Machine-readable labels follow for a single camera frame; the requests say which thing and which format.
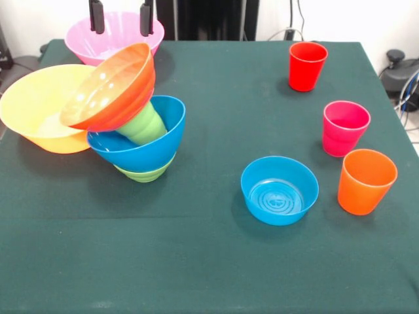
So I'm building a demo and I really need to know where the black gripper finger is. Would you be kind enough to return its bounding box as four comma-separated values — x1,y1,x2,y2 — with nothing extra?
88,0,105,35
139,0,155,37

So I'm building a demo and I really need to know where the orange-red plastic bowl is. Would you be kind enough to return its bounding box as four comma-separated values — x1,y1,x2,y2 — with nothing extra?
59,42,156,133

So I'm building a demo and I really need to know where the magenta plastic cup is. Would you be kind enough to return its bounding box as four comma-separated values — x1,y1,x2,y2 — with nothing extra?
321,100,372,158

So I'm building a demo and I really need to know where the large yellow-orange plastic bowl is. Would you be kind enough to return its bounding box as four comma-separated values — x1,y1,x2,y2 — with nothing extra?
0,64,99,154

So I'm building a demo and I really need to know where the red plastic cup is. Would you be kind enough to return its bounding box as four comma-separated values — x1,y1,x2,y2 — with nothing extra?
288,41,329,93

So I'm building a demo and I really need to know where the large pink plastic bowl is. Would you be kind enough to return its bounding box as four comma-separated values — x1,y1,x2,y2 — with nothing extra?
64,10,166,66

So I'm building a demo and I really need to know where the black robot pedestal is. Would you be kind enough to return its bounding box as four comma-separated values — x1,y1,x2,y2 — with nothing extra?
156,0,259,41

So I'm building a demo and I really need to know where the orange plastic cup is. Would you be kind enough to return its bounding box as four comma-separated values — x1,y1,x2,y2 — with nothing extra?
337,148,399,216

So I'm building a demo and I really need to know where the small green plastic bowl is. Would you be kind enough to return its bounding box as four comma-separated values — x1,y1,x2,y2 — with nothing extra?
113,152,177,183

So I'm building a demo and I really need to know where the dark green tablecloth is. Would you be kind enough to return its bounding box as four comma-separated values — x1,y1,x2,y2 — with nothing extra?
0,39,419,314

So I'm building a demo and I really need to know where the green plastic cup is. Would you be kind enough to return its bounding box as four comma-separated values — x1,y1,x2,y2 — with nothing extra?
116,99,168,146

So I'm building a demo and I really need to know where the small ringed blue bowl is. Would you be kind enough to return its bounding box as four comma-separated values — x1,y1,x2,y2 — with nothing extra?
240,156,320,226

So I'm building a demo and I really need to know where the large smooth blue bowl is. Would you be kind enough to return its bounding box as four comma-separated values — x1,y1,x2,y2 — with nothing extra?
86,95,187,173

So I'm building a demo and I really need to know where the tangle of cables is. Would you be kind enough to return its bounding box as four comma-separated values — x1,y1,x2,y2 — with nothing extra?
394,73,419,131

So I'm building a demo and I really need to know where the black wall power cable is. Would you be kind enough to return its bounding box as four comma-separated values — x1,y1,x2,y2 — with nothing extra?
266,0,307,42

